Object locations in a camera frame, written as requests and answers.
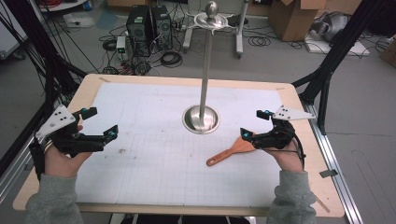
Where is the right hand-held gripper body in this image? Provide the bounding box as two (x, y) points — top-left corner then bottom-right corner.
(251, 105), (317, 150)

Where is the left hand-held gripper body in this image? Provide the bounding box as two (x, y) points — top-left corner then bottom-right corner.
(35, 105), (106, 158)

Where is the wooden spatula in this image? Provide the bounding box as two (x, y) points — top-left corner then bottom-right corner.
(205, 135), (257, 167)

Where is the metal stand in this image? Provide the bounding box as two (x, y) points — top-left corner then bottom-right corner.
(181, 0), (237, 135)

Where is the person's right hand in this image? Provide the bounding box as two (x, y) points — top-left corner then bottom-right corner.
(264, 139), (305, 172)

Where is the person's left hand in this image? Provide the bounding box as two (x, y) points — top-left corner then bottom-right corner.
(44, 139), (93, 179)

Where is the black tape piece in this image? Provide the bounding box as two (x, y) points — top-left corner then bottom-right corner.
(318, 169), (339, 179)

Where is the white grid mat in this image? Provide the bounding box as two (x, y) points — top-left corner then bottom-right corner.
(75, 82), (283, 208)

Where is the small white box device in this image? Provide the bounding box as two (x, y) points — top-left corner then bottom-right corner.
(116, 35), (127, 61)

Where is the black computer tower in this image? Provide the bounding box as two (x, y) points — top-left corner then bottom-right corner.
(151, 5), (174, 51)
(125, 5), (153, 58)

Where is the large open cardboard box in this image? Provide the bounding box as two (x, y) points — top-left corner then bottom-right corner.
(268, 0), (329, 43)

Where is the grey helmet-like device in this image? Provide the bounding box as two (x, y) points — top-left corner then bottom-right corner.
(311, 11), (350, 43)

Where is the round white table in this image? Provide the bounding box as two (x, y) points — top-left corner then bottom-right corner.
(37, 0), (90, 13)

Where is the white flat board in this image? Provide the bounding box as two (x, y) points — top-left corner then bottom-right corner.
(304, 30), (371, 57)

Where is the small cardboard box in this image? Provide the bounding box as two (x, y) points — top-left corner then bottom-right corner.
(379, 36), (396, 68)

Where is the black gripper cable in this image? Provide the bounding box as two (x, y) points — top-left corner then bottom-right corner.
(264, 129), (307, 172)

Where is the black wrist strap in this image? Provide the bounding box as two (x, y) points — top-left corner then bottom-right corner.
(29, 145), (47, 182)

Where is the aluminium rail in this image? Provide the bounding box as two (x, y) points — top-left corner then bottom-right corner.
(0, 133), (35, 204)
(303, 102), (364, 224)

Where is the black frame strut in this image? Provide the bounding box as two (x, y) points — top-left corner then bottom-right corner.
(0, 0), (89, 176)
(291, 0), (396, 135)

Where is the coiled black cable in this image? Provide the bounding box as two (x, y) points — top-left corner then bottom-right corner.
(247, 35), (272, 48)
(160, 50), (184, 68)
(102, 37), (118, 52)

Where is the white desk frame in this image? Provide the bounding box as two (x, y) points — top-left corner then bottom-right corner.
(182, 0), (250, 60)

